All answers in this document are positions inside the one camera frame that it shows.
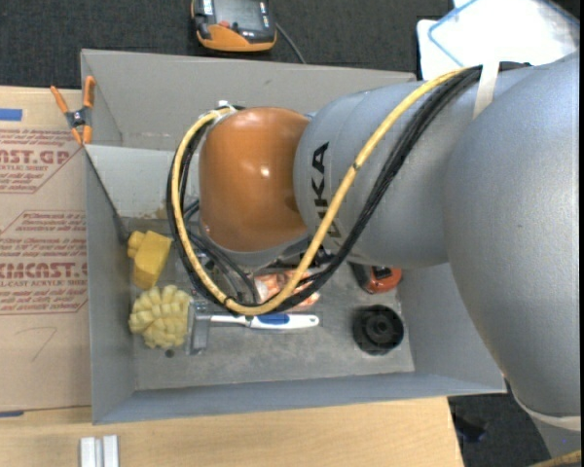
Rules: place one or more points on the pink crumpled packet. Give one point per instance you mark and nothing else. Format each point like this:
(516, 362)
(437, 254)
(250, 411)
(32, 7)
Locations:
(272, 285)

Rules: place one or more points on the yellow toy corn cob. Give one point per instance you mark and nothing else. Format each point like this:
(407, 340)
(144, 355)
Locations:
(159, 317)

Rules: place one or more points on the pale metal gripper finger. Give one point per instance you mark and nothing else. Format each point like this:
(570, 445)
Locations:
(199, 334)

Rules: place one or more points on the white and blue toothbrush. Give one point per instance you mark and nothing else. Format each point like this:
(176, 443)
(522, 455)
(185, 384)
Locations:
(282, 322)

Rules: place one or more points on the grey metal bin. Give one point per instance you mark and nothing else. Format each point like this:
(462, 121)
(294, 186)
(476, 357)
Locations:
(282, 358)

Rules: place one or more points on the orange and black tape measure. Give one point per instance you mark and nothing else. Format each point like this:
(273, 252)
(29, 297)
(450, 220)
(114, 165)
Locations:
(380, 280)

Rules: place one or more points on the black ribbed round wheel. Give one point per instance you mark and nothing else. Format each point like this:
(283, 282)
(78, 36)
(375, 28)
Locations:
(378, 330)

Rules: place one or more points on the brown cardboard board red print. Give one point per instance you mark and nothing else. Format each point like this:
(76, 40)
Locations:
(34, 338)

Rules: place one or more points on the yellow sponge block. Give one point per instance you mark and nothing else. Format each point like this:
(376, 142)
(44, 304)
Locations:
(151, 261)

